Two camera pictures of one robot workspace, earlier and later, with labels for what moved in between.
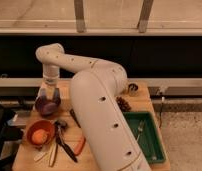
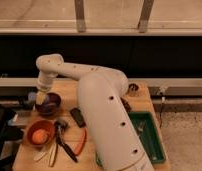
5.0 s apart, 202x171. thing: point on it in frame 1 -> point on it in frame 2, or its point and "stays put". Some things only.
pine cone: x=123 y=104 stays put
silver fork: x=140 y=128 stays put
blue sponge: x=49 y=99 -> x=32 y=96
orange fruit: x=39 y=136 stays put
